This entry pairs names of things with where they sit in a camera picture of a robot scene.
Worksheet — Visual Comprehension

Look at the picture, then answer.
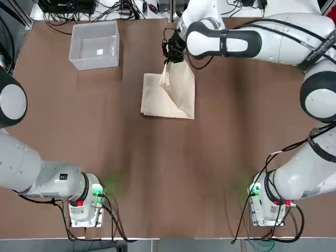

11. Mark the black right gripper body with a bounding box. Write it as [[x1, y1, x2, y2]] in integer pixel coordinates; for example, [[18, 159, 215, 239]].
[[167, 30, 188, 54]]

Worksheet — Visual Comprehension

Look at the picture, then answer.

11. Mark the cream-colored tablecloth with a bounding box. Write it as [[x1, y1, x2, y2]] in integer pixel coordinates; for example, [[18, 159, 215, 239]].
[[141, 61, 196, 121]]

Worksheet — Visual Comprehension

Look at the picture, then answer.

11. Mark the clear plastic box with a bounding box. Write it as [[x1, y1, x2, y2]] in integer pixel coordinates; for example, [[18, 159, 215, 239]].
[[68, 20, 121, 71]]

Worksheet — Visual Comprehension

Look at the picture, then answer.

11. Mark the black electronics box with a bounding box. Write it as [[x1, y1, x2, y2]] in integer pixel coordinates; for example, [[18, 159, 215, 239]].
[[38, 0, 96, 14]]

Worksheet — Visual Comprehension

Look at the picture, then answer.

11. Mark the black power adapter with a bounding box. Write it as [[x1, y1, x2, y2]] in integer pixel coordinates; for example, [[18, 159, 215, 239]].
[[118, 6, 138, 17]]

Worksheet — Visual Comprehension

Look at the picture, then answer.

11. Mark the aluminium camera post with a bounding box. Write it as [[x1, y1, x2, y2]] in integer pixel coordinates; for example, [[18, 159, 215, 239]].
[[167, 0, 181, 23]]

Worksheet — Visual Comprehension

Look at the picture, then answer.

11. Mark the aluminium frame rail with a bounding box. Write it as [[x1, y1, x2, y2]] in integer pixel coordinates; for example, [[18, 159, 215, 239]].
[[24, 0, 35, 30]]

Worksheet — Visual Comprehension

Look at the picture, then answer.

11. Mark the black cable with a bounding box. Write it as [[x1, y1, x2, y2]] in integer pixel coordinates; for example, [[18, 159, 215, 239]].
[[64, 193, 139, 243], [231, 139, 312, 245]]

